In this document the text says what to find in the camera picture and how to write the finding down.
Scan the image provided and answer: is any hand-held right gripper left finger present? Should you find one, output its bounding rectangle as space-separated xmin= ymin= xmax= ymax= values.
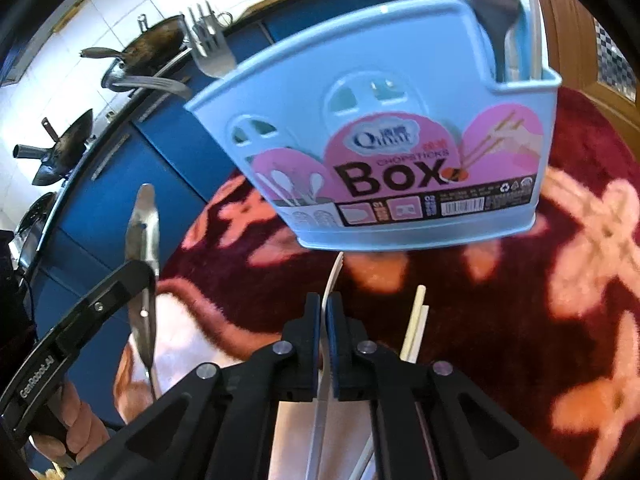
xmin=65 ymin=292 xmax=321 ymax=480

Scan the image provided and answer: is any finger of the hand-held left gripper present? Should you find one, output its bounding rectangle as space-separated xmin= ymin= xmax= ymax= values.
xmin=52 ymin=261 xmax=156 ymax=356

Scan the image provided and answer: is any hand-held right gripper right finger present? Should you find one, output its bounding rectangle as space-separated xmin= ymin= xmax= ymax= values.
xmin=325 ymin=294 xmax=576 ymax=480

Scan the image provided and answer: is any beige plastic fork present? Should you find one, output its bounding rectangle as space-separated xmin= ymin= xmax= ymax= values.
xmin=300 ymin=252 xmax=346 ymax=480

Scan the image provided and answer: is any light blue utensil holder box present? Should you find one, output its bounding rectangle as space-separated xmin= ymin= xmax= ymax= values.
xmin=184 ymin=0 xmax=562 ymax=251

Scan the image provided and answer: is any person's left hand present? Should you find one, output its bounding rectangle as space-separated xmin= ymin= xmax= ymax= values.
xmin=32 ymin=382 xmax=108 ymax=463

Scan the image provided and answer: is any red floral printed blanket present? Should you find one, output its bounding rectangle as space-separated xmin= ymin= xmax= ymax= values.
xmin=112 ymin=87 xmax=640 ymax=480

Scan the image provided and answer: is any blue kitchen cabinet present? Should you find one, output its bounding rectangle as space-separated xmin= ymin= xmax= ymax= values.
xmin=22 ymin=0 xmax=451 ymax=386

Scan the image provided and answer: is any black pot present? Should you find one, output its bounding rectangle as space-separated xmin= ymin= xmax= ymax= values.
xmin=15 ymin=192 xmax=57 ymax=271

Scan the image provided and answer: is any black wok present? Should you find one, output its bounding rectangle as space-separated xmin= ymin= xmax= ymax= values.
xmin=80 ymin=14 xmax=188 ymax=73
xmin=12 ymin=109 xmax=96 ymax=186

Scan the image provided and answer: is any wooden door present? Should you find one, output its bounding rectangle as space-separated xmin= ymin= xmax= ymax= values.
xmin=535 ymin=0 xmax=640 ymax=126

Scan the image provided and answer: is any steel pan with handle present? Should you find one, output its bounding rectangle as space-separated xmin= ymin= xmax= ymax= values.
xmin=102 ymin=60 xmax=193 ymax=101

